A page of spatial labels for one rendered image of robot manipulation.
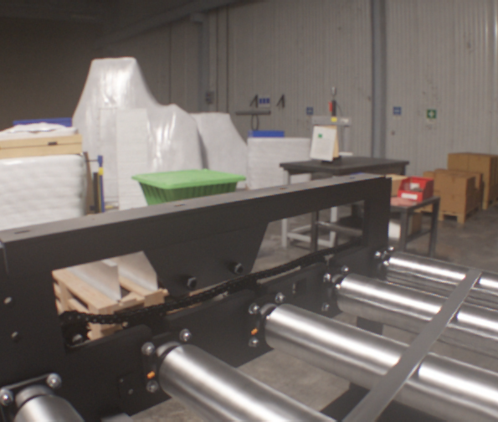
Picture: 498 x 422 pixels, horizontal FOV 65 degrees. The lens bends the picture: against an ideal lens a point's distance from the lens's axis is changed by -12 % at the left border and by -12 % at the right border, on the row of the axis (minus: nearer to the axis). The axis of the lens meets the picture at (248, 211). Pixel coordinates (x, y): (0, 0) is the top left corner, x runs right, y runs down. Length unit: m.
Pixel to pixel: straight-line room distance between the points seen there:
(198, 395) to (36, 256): 0.36
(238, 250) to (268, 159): 6.76
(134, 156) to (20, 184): 1.26
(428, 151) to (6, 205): 9.85
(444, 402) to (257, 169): 7.09
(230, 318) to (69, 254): 0.44
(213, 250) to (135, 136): 3.73
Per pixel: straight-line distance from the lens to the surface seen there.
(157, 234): 0.83
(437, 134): 11.49
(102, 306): 2.67
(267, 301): 1.09
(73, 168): 4.13
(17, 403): 0.81
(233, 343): 1.07
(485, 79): 11.17
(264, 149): 7.71
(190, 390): 0.80
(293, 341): 0.98
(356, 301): 1.21
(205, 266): 0.94
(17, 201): 4.19
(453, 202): 6.53
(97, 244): 0.78
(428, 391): 0.84
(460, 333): 1.10
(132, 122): 4.61
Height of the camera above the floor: 1.34
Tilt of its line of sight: 12 degrees down
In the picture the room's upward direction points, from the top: straight up
